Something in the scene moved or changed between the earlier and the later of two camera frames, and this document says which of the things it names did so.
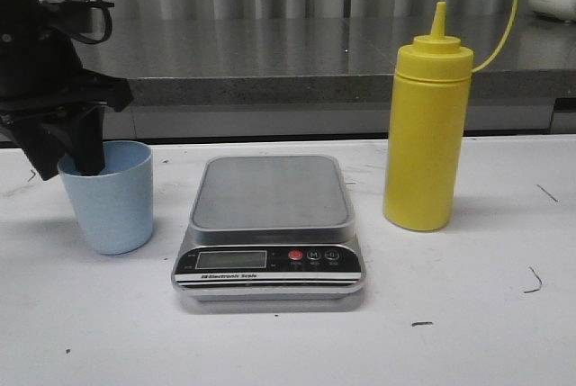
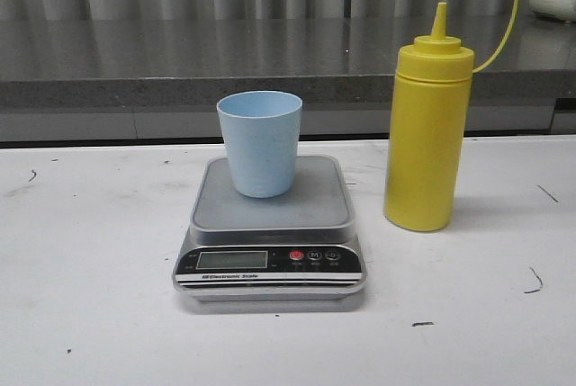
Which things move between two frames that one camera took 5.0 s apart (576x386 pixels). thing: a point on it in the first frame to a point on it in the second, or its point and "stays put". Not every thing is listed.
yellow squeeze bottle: [427, 124] stays put
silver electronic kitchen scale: [270, 228] stays put
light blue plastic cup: [116, 206] to [261, 130]
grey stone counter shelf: [321, 80] stays put
